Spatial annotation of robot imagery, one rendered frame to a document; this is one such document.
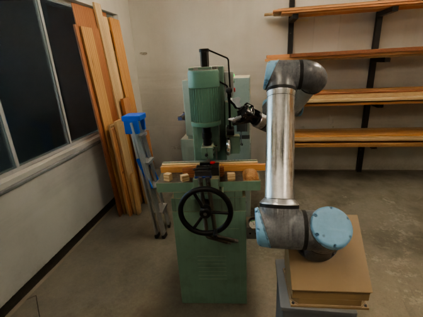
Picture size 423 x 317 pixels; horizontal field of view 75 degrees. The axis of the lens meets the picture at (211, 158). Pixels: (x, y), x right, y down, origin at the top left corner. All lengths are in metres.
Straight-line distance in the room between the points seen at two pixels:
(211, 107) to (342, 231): 0.90
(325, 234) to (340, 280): 0.32
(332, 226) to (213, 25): 3.26
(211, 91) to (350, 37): 2.76
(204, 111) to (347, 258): 0.98
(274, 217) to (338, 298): 0.48
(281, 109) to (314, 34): 2.89
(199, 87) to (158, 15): 2.67
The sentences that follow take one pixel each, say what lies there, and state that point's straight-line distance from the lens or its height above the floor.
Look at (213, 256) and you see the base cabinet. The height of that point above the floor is 0.39.
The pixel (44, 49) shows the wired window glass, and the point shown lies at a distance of 2.79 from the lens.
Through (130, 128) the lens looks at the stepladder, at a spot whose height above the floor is 1.06.
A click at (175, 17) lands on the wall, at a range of 4.04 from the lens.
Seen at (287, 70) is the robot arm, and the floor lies 1.50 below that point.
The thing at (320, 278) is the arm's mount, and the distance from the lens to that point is 1.31.
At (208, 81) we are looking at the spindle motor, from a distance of 1.52.
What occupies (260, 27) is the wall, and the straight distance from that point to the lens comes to 3.89.
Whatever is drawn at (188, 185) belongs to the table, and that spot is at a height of 0.88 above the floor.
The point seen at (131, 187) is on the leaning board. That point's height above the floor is 0.32.
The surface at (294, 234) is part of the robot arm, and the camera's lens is 1.06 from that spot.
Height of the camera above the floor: 1.54
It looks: 19 degrees down
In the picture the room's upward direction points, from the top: 3 degrees counter-clockwise
